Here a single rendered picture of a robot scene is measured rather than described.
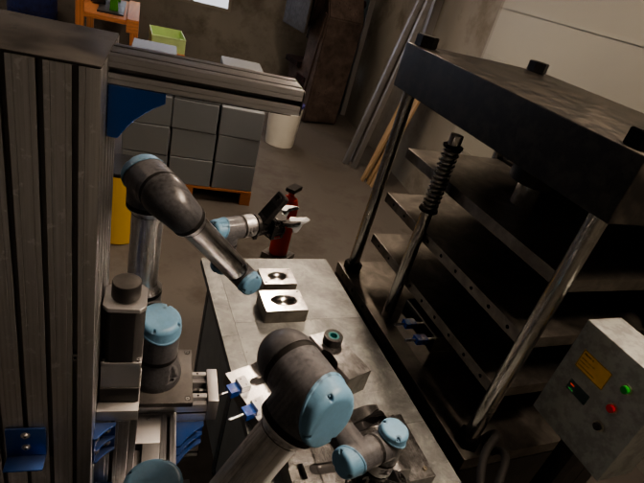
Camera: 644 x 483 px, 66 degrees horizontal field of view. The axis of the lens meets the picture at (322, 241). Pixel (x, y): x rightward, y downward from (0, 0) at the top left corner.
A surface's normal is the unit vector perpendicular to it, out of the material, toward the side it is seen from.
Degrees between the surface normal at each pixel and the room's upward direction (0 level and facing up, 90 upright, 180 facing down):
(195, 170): 90
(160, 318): 7
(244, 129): 90
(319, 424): 83
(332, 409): 84
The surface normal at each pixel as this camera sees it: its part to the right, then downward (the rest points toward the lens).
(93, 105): 0.23, 0.53
